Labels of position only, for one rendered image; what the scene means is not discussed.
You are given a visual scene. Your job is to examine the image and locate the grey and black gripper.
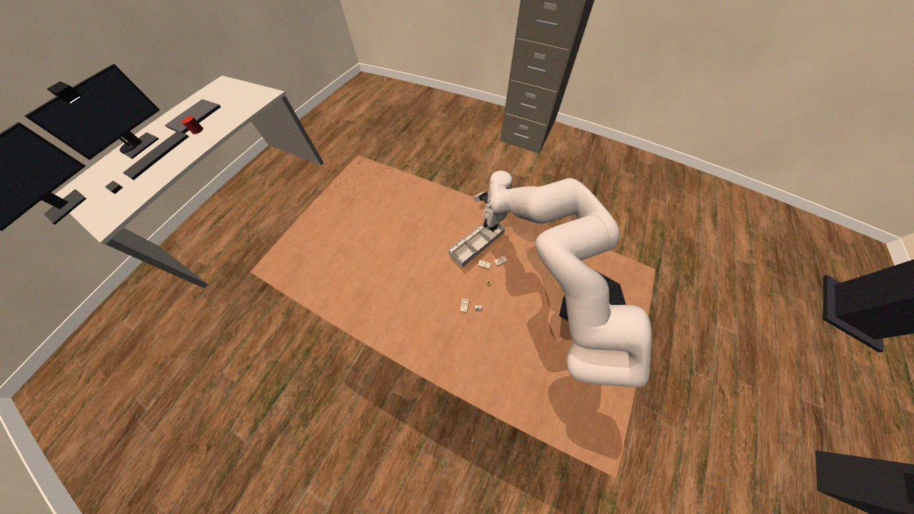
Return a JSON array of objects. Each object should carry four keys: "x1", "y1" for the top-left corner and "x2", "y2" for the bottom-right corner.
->
[{"x1": 483, "y1": 207, "x2": 508, "y2": 232}]

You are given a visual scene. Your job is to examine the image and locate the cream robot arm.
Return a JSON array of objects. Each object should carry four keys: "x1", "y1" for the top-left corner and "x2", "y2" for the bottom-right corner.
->
[{"x1": 473, "y1": 171, "x2": 652, "y2": 388}]

